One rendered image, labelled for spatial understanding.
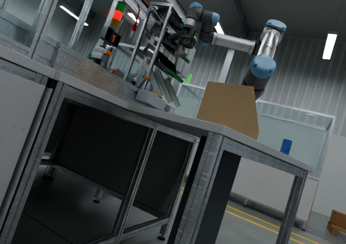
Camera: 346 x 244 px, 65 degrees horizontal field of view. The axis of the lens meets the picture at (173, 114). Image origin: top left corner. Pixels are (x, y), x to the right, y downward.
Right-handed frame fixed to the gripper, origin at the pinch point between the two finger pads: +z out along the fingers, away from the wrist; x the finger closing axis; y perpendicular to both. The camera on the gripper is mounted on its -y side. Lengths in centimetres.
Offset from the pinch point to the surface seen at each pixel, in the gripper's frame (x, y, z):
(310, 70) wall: 842, 54, -317
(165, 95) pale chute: 28.3, -13.5, 19.0
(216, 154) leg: -55, 55, 47
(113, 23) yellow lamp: -26.1, -30.5, -4.5
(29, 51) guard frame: -89, 1, 35
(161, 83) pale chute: 29.5, -20.1, 10.6
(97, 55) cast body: -41.2, -19.3, 19.4
